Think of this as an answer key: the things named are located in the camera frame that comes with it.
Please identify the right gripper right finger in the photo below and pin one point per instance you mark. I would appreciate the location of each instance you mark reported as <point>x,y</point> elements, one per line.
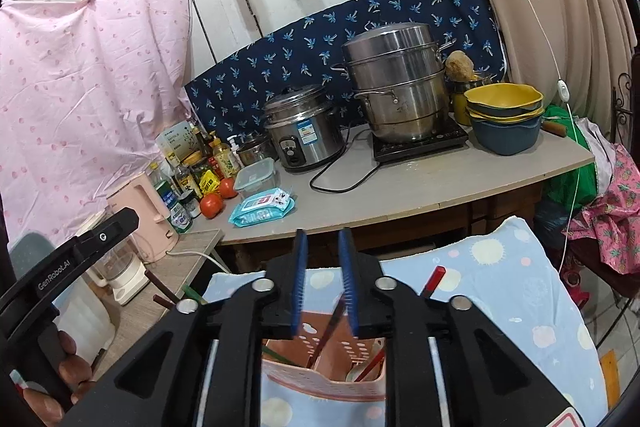
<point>348,260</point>

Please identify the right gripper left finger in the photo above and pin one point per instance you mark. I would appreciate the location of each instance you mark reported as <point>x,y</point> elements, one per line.
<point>297,293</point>

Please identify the dark red chopstick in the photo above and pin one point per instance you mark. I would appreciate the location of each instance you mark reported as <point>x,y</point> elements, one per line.
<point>166,292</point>
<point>163,302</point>

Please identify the grey back counter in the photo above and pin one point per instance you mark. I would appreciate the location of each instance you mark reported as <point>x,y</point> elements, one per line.
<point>362,195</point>

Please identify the pink perforated utensil holder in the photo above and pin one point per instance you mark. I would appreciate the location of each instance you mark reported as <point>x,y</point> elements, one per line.
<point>290,363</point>

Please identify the blue wet wipes pack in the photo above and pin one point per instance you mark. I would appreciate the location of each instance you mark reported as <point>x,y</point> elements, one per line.
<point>266,206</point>

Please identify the teal dish drainer lid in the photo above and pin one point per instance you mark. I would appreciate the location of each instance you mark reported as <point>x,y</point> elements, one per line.
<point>28,251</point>

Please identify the clear food container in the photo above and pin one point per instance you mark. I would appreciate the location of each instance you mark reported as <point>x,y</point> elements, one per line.
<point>256,178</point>

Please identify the white blender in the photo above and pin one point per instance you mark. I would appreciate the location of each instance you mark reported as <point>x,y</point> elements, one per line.
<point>122,270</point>

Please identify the steel rice cooker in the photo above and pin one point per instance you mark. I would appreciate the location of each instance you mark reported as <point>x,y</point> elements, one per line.
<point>304,128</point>

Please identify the left tomato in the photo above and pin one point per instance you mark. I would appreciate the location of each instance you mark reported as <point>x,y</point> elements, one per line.
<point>211,205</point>

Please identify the tomato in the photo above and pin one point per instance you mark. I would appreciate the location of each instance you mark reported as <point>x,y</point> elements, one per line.
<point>226,188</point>
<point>211,205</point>

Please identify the small steel lidded pot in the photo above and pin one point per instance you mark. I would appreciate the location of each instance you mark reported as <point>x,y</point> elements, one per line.
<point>256,147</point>

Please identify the right tomato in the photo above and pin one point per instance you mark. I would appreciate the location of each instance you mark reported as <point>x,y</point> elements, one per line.
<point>226,188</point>

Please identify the yellow seasoning packet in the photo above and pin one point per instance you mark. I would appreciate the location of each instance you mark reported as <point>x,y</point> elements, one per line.
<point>209,182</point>

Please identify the black induction cooker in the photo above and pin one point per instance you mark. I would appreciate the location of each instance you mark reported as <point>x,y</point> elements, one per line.
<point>447,135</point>

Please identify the yellow oil bottle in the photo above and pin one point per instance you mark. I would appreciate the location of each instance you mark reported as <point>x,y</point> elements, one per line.
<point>225,158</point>

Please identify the pink electric kettle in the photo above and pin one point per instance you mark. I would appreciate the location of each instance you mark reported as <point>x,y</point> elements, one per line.
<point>154,235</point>

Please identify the light blue patterned tablecloth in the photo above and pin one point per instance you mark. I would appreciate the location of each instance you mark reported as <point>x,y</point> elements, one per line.
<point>507,275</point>

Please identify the stacked steel steamer pot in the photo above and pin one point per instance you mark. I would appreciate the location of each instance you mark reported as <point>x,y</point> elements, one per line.
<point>399,77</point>

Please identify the navy floral backsplash cloth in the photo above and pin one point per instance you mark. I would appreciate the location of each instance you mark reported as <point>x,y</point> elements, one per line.
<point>229,98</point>

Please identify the stacked yellow blue bowls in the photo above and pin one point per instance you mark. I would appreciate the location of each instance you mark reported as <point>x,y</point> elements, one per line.
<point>505,117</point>

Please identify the green plastic bag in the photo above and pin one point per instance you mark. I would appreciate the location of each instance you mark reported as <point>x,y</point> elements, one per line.
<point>578,187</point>

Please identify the pink dotted curtain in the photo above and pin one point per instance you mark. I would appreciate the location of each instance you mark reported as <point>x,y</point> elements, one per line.
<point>86,88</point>

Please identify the pink floral garment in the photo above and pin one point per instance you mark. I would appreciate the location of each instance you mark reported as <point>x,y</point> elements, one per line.
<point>612,219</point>

